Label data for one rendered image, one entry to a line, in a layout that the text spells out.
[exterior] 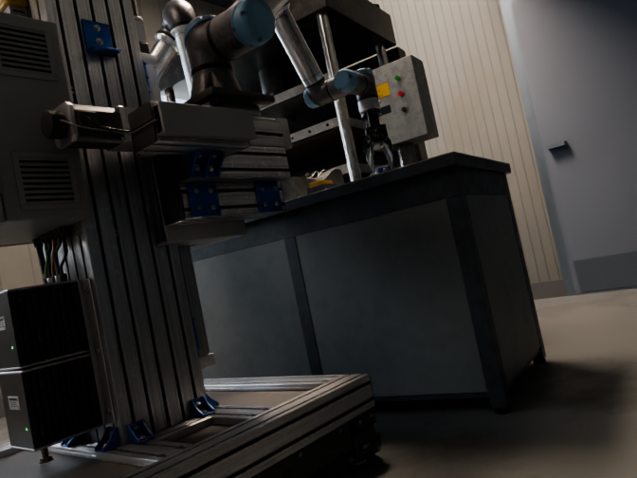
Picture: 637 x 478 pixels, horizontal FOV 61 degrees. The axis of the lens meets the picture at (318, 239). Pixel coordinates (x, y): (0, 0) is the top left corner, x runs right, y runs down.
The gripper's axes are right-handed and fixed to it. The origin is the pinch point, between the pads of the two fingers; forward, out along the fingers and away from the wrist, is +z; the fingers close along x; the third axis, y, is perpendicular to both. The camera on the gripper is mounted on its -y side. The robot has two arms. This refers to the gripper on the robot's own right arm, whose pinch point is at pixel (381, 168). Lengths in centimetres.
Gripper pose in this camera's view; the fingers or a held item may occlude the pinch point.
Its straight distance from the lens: 198.6
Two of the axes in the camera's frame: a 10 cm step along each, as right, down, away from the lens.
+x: 9.8, -2.0, -0.1
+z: 2.0, 9.8, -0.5
